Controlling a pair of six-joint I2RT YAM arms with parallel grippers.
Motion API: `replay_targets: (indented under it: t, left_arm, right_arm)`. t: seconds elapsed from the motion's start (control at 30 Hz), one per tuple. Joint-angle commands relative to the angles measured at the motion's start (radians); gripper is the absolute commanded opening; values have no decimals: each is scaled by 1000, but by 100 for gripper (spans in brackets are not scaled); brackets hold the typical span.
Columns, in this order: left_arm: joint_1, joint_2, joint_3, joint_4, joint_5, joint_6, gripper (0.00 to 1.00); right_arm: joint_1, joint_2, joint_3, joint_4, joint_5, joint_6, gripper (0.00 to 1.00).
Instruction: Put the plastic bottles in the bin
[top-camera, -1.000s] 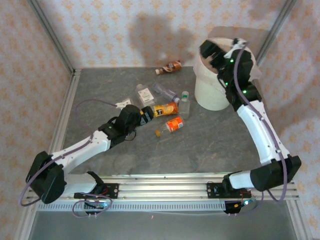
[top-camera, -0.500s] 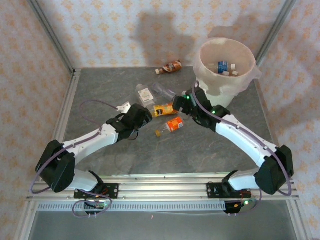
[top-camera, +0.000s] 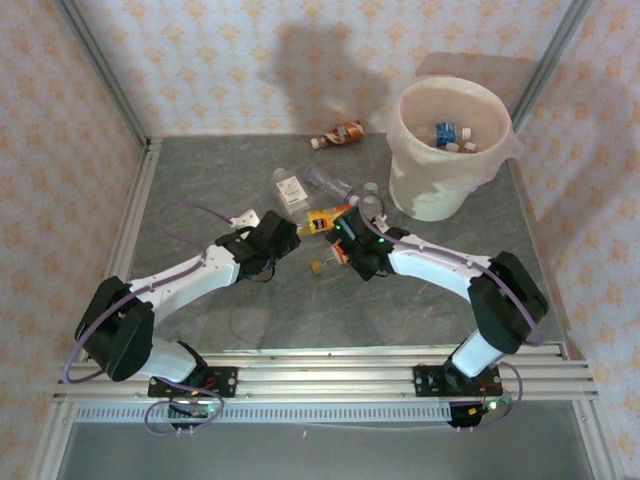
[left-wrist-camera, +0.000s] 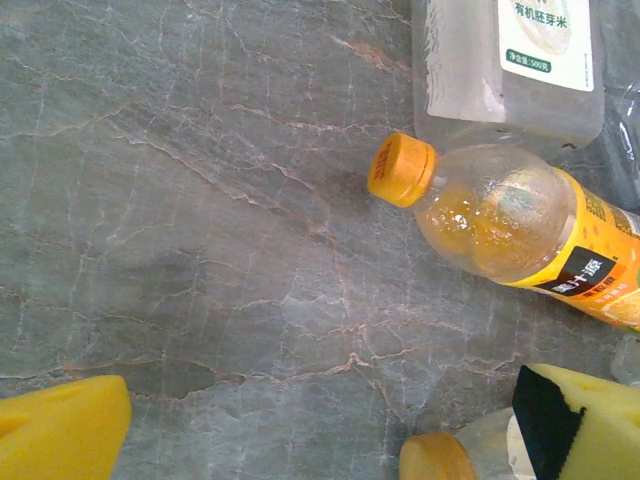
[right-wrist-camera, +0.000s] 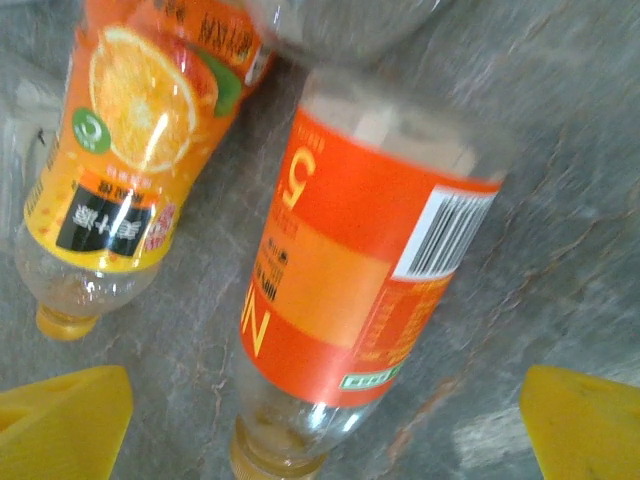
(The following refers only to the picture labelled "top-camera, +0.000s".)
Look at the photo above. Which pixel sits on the aluminium frame post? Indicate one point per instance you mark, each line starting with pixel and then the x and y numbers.
pixel 550 55
pixel 100 65

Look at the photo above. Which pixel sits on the white bin with plastic liner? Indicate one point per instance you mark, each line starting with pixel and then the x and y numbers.
pixel 430 190

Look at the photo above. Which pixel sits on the square clear bottle white label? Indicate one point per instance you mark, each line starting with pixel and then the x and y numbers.
pixel 290 192

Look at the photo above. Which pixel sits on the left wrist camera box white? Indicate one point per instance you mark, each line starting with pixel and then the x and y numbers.
pixel 245 219

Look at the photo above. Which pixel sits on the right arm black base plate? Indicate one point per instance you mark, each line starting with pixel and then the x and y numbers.
pixel 429 380

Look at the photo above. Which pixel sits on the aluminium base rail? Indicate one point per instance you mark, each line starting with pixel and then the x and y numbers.
pixel 325 380

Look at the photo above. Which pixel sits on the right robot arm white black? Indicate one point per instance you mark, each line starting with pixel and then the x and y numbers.
pixel 435 265

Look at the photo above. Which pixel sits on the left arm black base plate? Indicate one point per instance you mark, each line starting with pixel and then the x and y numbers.
pixel 222 382

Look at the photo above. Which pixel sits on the aluminium frame leg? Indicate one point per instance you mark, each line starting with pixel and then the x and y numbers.
pixel 52 445
pixel 600 445

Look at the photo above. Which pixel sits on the small clear bottle green cap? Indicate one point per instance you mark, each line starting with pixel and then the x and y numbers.
pixel 371 200

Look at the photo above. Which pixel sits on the clear bluish plastic bottle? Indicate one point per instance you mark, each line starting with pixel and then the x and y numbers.
pixel 325 180

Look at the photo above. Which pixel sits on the brown label drink bottle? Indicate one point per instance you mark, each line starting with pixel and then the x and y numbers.
pixel 342 132

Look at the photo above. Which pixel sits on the aluminium table side rail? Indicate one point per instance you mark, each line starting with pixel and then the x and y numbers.
pixel 530 210
pixel 137 200

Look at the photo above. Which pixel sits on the orange juice bottle yellow label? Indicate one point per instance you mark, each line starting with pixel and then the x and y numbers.
pixel 320 221

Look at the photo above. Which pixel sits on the orange label plastic bottle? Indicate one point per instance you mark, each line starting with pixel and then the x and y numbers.
pixel 327 260

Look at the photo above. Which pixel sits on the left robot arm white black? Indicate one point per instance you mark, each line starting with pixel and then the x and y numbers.
pixel 175 285

